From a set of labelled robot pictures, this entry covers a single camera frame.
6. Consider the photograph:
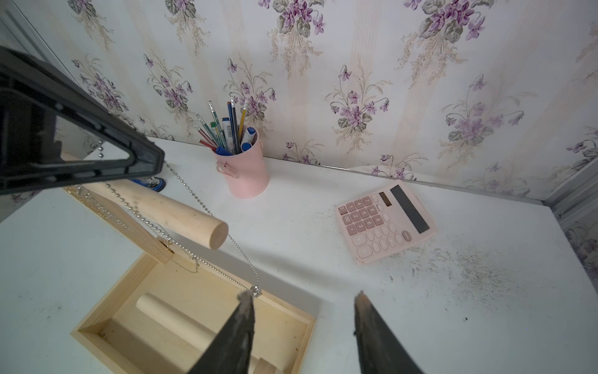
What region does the pink calculator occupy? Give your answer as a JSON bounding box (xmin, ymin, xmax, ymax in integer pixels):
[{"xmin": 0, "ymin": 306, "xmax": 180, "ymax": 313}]
[{"xmin": 335, "ymin": 180, "xmax": 438, "ymax": 264}]

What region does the wooden jewelry display stand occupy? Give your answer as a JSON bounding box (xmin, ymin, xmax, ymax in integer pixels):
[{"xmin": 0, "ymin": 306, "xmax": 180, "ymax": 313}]
[{"xmin": 68, "ymin": 186, "xmax": 316, "ymax": 373}]

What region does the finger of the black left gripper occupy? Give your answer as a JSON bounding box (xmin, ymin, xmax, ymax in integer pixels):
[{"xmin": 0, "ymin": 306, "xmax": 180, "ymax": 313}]
[{"xmin": 1, "ymin": 47, "xmax": 165, "ymax": 195}]

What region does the pink pen cup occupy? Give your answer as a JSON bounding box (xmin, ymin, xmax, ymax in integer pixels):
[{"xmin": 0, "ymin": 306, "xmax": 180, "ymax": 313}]
[{"xmin": 194, "ymin": 101, "xmax": 269, "ymax": 199}]

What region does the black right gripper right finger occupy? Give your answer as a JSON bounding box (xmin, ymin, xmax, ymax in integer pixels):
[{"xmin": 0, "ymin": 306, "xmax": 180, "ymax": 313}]
[{"xmin": 354, "ymin": 291, "xmax": 423, "ymax": 374}]

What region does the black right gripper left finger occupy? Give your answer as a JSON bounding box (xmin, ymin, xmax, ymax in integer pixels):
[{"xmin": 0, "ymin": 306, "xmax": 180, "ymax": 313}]
[{"xmin": 188, "ymin": 291, "xmax": 255, "ymax": 374}]

